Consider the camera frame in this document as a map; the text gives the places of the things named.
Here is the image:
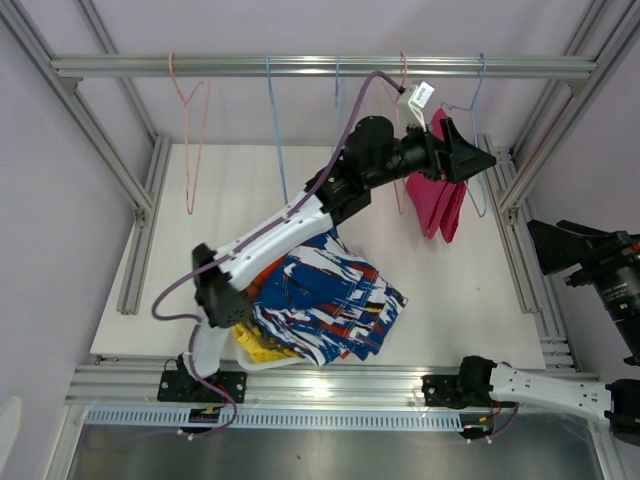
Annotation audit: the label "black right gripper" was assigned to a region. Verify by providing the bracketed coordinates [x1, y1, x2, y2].
[524, 217, 640, 361]

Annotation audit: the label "left aluminium frame posts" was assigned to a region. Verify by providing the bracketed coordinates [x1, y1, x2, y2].
[1, 1, 170, 315]

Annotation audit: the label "right aluminium frame posts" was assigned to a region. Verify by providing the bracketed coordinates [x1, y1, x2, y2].
[477, 0, 640, 371]

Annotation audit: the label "pink wire hanger blue trousers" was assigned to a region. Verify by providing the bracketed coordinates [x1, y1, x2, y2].
[379, 51, 408, 215]

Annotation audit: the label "white slotted cable duct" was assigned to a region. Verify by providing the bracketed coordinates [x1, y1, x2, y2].
[85, 406, 463, 433]

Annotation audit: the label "light blue hanger orange trousers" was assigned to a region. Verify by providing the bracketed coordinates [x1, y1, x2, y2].
[333, 53, 346, 151]

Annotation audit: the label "aluminium frame posts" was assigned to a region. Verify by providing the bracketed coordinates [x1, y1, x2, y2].
[1, 1, 170, 315]
[477, 0, 640, 371]

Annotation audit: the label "light blue hanger camo trousers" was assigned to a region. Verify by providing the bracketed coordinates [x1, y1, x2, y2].
[265, 53, 289, 204]

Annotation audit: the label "aluminium hanging rail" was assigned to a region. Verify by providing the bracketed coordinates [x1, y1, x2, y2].
[50, 53, 597, 80]

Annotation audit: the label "blue white patterned trousers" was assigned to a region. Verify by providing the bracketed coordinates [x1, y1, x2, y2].
[252, 228, 408, 366]

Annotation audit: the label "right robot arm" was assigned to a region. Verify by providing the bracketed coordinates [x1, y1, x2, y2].
[455, 220, 639, 446]

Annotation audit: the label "orange camouflage trousers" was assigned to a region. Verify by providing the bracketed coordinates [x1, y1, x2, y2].
[245, 258, 283, 303]

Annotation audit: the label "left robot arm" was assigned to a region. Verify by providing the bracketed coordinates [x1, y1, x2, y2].
[180, 116, 497, 401]

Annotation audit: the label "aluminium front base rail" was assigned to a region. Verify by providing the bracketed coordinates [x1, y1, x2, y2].
[63, 355, 611, 414]

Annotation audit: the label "light blue hanger magenta trousers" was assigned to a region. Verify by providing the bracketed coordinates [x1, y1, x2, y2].
[440, 53, 489, 219]

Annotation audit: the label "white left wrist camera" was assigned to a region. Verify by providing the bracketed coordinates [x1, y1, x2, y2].
[396, 81, 435, 131]

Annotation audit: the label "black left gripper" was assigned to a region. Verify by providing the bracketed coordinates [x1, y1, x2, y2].
[365, 117, 494, 190]

